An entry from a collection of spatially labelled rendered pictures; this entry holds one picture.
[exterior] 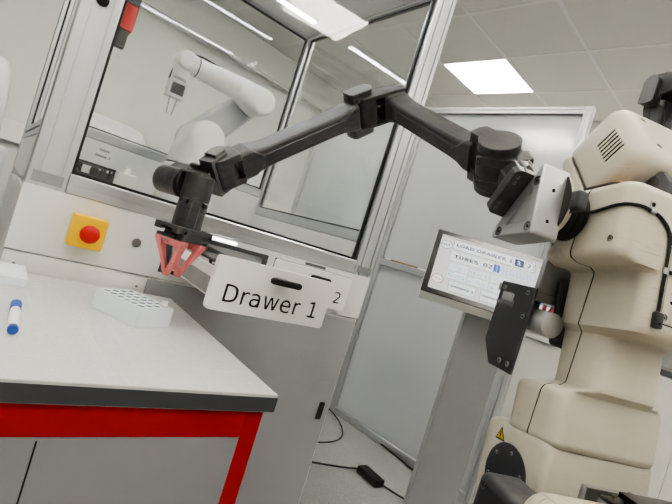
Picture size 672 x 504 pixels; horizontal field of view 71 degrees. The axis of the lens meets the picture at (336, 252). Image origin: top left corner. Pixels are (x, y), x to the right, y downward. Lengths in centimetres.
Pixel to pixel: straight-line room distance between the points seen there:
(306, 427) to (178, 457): 95
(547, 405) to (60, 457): 70
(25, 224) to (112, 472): 64
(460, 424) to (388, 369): 116
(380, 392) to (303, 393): 140
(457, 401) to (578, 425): 97
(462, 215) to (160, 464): 231
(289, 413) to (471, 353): 67
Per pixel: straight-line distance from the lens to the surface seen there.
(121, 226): 123
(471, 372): 179
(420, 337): 280
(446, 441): 184
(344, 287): 153
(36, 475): 72
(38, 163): 121
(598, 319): 86
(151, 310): 95
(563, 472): 88
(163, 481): 78
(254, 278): 99
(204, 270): 105
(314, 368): 158
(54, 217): 121
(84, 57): 123
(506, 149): 88
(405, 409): 285
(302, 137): 105
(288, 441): 166
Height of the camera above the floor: 100
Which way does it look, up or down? level
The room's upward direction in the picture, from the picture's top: 17 degrees clockwise
